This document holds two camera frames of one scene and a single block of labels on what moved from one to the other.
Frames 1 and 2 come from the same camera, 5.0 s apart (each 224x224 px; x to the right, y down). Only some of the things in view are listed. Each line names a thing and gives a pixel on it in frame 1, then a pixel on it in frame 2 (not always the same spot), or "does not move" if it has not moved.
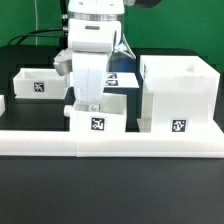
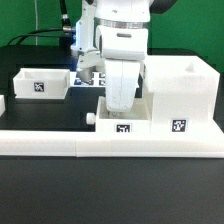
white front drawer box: x=109 y=115 -> x=136 y=121
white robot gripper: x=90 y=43 -> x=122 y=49
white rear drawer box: x=39 y=83 does not move
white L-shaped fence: x=111 y=144 does not move
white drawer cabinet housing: x=179 y=95 does not move
